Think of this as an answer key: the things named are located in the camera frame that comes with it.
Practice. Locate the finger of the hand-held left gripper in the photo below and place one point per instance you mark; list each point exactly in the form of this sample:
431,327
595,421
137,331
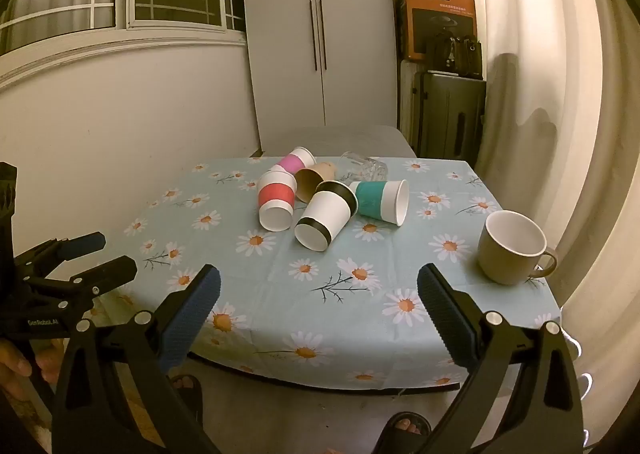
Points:
112,271
82,243

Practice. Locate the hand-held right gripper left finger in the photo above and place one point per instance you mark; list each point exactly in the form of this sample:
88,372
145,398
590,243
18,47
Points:
192,319

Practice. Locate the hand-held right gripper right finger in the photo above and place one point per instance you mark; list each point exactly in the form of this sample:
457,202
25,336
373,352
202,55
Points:
445,319

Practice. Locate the white paper cup black bands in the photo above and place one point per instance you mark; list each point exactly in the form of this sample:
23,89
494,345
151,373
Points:
325,211

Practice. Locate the teal sleeve paper cup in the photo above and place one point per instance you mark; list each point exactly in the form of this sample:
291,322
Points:
375,199

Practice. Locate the red sleeve paper cup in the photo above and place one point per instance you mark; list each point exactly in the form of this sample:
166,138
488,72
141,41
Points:
275,194

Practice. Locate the clear glass cup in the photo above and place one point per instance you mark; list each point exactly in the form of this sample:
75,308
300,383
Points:
365,166

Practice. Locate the brown paper cup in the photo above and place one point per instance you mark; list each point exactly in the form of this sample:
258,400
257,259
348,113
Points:
307,182

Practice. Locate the pink sleeve paper cup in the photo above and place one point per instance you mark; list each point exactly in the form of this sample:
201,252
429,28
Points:
292,163

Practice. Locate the person's left hand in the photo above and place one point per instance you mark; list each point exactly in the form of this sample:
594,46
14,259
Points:
15,361

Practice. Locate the person's left sandalled foot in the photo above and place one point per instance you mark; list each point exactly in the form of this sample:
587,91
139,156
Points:
187,391

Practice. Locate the person's sandalled foot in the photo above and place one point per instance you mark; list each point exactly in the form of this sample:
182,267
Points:
187,391
405,431

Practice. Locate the beige ceramic mug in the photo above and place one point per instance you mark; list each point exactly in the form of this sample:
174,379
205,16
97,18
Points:
500,264

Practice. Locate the daisy print tablecloth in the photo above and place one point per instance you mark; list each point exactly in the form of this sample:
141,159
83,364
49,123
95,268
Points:
300,304

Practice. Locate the person's right sandalled foot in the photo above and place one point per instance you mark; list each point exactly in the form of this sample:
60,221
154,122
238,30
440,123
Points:
405,431

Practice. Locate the dark suitcase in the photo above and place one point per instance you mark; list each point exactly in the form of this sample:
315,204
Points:
445,114

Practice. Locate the beige suitcase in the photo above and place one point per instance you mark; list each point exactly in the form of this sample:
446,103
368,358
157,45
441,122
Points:
406,99

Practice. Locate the black bag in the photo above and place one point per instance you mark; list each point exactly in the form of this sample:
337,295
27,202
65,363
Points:
450,54

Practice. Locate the white wardrobe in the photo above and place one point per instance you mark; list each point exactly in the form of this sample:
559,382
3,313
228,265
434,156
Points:
280,34

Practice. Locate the cream curtain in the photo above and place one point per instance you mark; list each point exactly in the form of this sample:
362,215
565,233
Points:
550,34

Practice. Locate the orange cardboard box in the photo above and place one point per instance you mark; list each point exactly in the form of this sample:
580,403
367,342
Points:
435,4

